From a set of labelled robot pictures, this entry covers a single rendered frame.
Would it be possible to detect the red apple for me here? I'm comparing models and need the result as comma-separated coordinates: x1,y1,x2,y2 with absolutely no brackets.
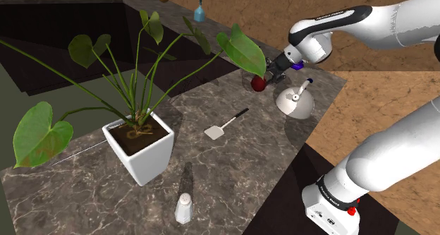
250,75,267,92

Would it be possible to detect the white salt shaker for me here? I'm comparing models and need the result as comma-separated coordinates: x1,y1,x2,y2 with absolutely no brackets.
174,192,194,225

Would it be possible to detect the dark robot stand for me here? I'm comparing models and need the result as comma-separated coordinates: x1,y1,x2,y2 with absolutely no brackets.
242,143,401,235

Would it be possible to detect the light blue bottle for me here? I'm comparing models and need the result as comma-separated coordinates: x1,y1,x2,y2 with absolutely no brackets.
193,0,207,23

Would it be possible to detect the green plant in white pot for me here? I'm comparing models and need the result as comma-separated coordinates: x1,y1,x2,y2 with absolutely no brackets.
0,9,267,187

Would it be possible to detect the white spatula with black handle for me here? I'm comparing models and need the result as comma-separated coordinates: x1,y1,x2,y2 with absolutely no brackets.
204,107,250,141

